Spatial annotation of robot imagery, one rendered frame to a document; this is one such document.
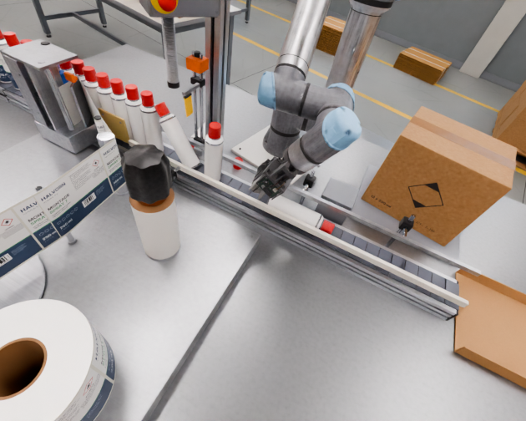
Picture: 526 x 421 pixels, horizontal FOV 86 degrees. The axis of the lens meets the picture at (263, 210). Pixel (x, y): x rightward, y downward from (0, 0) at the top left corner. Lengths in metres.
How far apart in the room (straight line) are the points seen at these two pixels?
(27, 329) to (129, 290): 0.21
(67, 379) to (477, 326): 0.94
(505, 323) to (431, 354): 0.27
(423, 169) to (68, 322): 0.90
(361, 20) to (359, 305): 0.75
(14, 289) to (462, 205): 1.12
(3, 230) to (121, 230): 0.24
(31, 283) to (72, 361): 0.29
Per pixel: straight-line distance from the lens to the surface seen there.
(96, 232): 0.84
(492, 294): 1.11
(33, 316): 0.60
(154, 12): 0.79
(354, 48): 0.95
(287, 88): 0.68
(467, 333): 0.98
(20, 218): 0.72
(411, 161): 0.93
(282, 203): 0.82
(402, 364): 0.84
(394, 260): 0.90
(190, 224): 0.81
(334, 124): 0.58
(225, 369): 0.71
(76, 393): 0.54
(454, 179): 0.94
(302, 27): 0.76
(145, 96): 0.91
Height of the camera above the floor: 1.52
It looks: 49 degrees down
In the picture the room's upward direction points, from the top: 13 degrees clockwise
